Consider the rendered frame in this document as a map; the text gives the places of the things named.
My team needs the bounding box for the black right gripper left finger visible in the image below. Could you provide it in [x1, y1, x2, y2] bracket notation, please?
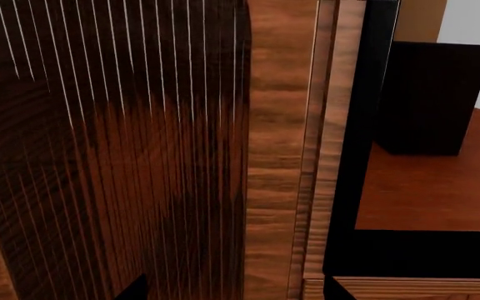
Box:
[114, 272, 149, 300]

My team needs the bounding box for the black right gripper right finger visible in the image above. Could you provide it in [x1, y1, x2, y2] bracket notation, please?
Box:
[323, 275, 357, 300]

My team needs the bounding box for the light wood fridge side panel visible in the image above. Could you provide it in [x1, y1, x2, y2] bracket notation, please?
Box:
[243, 0, 368, 300]

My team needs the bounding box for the ribbed wooden drawer front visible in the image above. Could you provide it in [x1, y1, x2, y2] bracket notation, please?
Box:
[303, 275, 480, 300]

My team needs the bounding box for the black-edged wooden kitchen counter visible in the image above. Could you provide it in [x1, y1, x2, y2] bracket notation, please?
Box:
[322, 0, 480, 278]

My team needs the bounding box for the black box-shaped appliance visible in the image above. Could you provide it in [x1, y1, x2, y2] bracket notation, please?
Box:
[372, 41, 480, 158]

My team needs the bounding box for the tan upright cabinet panel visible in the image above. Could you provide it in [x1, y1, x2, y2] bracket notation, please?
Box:
[392, 0, 448, 43]

